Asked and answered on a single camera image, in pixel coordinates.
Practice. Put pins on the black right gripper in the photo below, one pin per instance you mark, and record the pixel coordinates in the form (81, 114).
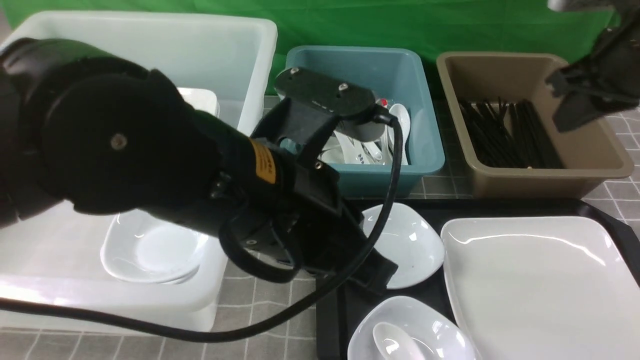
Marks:
(606, 80)

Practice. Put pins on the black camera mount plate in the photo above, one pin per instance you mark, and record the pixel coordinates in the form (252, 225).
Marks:
(325, 93)

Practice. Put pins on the white soup spoon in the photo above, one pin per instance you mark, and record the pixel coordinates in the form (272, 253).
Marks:
(393, 343)
(403, 117)

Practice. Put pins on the green backdrop cloth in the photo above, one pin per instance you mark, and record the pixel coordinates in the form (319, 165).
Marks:
(427, 27)

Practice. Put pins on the large white square plate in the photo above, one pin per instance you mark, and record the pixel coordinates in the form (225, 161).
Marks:
(541, 288)

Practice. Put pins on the teal plastic bin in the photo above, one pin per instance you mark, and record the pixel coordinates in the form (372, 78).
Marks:
(396, 74)

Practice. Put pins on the white bowls stack in tub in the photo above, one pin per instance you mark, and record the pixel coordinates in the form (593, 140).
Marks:
(139, 248)

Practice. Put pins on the white bowl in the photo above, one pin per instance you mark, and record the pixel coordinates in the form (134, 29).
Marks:
(412, 244)
(437, 337)

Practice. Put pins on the grey checked tablecloth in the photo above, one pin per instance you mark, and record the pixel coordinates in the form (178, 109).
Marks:
(244, 301)

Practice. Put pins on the large translucent white tub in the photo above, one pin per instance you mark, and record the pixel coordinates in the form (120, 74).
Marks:
(53, 258)

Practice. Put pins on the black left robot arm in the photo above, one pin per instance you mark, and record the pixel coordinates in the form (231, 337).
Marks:
(108, 135)

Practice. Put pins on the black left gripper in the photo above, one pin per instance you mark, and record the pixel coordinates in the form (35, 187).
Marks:
(293, 216)

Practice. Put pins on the white plates stack in tub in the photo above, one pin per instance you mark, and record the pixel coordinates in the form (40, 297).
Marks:
(201, 99)

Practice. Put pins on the pile of black chopsticks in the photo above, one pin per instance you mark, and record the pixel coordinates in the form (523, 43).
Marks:
(509, 135)

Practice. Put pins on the tan plastic bin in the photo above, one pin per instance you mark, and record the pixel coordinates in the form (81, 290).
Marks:
(593, 154)

